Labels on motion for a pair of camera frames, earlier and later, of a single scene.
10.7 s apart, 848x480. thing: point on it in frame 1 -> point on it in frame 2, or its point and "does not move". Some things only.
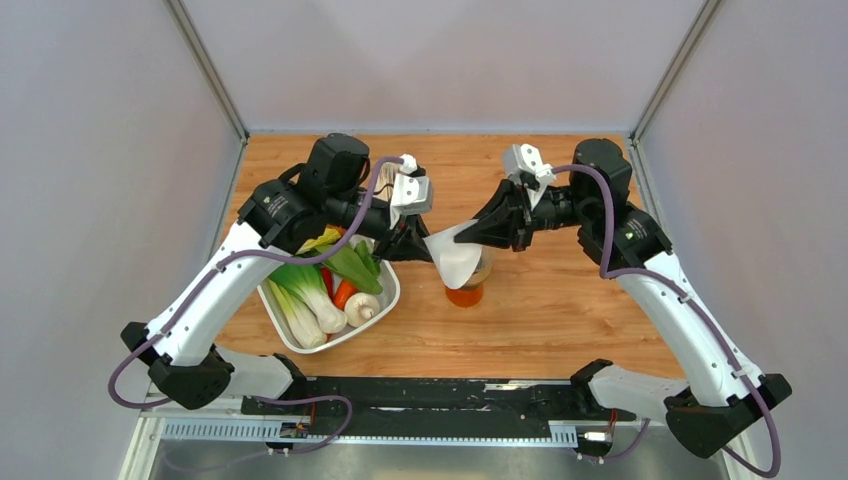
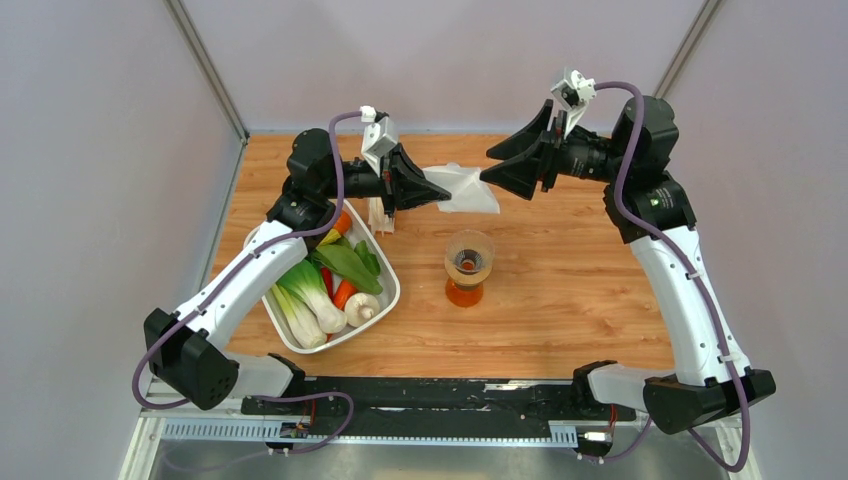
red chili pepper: x=329 y=280 does not move
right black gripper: x=512 y=223 -> x=518 y=175
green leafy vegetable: x=356 y=264 does not move
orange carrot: x=344 y=289 does not move
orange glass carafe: x=465 y=296 does not move
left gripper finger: x=416 y=233 -> x=402 y=160
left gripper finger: x=396 y=250 -> x=410 y=193
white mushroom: x=361 y=309 does not move
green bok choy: x=307 y=283 does not move
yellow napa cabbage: x=329 y=236 does not move
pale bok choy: x=303 y=323 does not move
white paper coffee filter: x=456 y=262 -> x=469 y=193
